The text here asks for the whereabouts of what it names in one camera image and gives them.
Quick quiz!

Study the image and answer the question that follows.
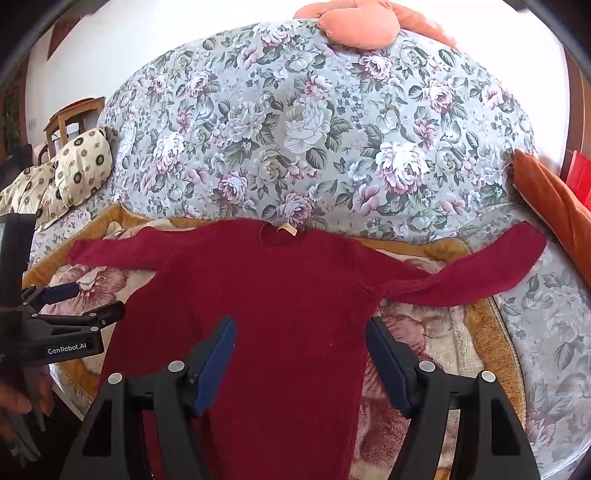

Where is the dark red sweater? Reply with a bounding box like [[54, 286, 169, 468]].
[[68, 220, 548, 480]]

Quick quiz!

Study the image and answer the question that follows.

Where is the orange pillow on top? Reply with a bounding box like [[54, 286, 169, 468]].
[[293, 0, 458, 51]]

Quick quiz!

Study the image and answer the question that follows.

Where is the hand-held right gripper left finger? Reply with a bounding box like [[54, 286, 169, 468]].
[[59, 316, 238, 480]]

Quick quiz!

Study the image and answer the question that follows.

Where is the wooden chair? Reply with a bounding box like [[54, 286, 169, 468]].
[[43, 97, 106, 162]]

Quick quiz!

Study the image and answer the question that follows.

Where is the red paper item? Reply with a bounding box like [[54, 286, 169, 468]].
[[567, 150, 591, 208]]

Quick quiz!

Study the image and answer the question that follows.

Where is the orange velvet cushion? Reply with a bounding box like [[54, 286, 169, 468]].
[[512, 148, 591, 288]]

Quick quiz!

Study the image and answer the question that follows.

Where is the floral quilt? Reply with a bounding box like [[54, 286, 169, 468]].
[[99, 19, 539, 241]]

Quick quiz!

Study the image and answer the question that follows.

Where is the cream medallion print pillow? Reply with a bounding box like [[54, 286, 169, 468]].
[[54, 127, 114, 208], [0, 161, 70, 228]]

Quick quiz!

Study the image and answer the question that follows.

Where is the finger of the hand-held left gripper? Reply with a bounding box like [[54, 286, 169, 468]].
[[25, 301, 127, 334], [20, 282, 80, 309]]

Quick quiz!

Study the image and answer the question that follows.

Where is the person's left hand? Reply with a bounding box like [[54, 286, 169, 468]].
[[0, 364, 55, 468]]

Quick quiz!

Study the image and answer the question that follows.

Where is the plush blanket with tan border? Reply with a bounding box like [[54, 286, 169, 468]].
[[22, 204, 527, 480]]

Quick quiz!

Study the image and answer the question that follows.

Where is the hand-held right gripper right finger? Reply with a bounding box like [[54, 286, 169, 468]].
[[366, 316, 542, 480]]

